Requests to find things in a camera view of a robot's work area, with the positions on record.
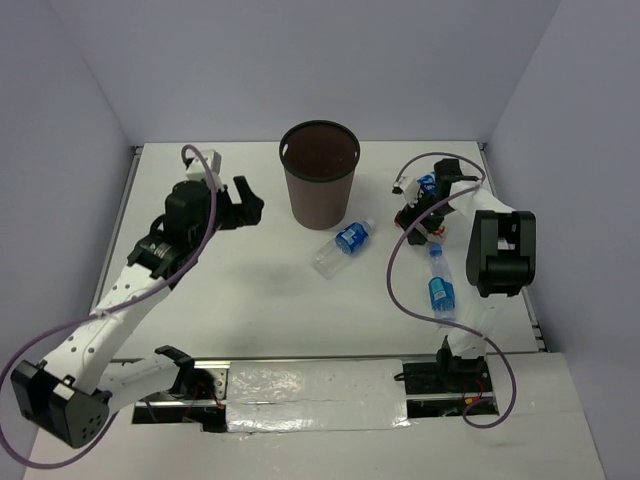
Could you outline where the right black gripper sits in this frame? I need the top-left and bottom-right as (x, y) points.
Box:
(396, 185), (455, 246)

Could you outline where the blue label bottle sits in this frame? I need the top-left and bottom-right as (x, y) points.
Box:
(416, 171), (437, 199)
(312, 218), (376, 279)

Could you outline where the red cap plastic bottle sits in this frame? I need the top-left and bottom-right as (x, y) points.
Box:
(394, 209), (448, 246)

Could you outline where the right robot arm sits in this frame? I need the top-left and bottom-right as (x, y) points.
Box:
(392, 157), (536, 393)

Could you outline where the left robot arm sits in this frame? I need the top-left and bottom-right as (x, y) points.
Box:
(10, 176), (264, 449)

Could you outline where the brown plastic bin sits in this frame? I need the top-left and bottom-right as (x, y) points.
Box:
(278, 120), (361, 230)

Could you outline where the blue cap bottle near right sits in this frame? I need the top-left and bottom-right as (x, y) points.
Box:
(428, 243), (457, 323)

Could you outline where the silver foil tape sheet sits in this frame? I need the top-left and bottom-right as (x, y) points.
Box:
(225, 359), (409, 433)

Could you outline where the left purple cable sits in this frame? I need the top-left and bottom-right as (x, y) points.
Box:
(0, 144), (221, 470)

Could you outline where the purple cable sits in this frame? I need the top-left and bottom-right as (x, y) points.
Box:
(387, 153), (517, 429)
(0, 144), (221, 470)

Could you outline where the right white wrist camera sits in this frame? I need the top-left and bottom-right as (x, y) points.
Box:
(392, 176), (422, 206)

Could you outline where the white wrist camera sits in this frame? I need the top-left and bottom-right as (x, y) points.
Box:
(392, 176), (422, 206)
(181, 149), (222, 185)

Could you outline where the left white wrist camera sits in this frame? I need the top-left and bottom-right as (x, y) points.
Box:
(181, 149), (222, 185)

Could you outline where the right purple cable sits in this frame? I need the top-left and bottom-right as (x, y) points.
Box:
(387, 153), (517, 429)

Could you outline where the metal base rail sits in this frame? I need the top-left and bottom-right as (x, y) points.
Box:
(132, 358), (498, 434)

